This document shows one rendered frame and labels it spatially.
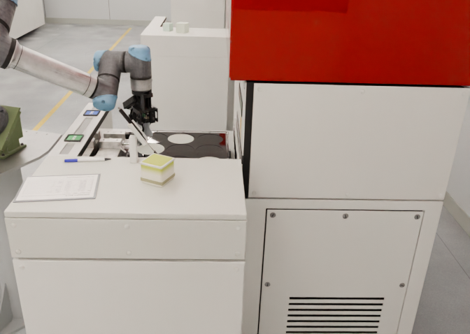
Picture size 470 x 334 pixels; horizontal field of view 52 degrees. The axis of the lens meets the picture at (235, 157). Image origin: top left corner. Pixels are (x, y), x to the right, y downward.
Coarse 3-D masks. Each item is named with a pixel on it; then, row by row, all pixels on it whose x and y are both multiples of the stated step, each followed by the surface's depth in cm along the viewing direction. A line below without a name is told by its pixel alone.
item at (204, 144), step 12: (156, 132) 193; (168, 132) 193; (180, 132) 194; (168, 144) 182; (180, 144) 183; (192, 144) 183; (204, 144) 184; (216, 144) 184; (144, 156) 172; (168, 156) 173; (180, 156) 173; (192, 156) 173; (204, 156) 174; (216, 156) 174
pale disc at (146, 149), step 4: (152, 144) 182; (156, 144) 182; (140, 148) 178; (144, 148) 178; (148, 148) 178; (152, 148) 178; (156, 148) 178; (160, 148) 179; (140, 152) 175; (144, 152) 175; (148, 152) 175; (152, 152) 175; (160, 152) 175
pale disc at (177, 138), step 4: (172, 136) 189; (176, 136) 189; (180, 136) 190; (184, 136) 190; (188, 136) 190; (172, 140) 185; (176, 140) 186; (180, 140) 186; (184, 140) 186; (188, 140) 186; (192, 140) 186
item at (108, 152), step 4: (124, 140) 190; (100, 148) 182; (104, 148) 182; (108, 148) 182; (100, 152) 178; (104, 152) 178; (108, 152) 179; (112, 152) 179; (116, 152) 179; (120, 152) 182; (96, 156) 175; (100, 156) 176; (104, 156) 176; (108, 156) 176; (112, 156) 176; (116, 156) 176; (120, 156) 182
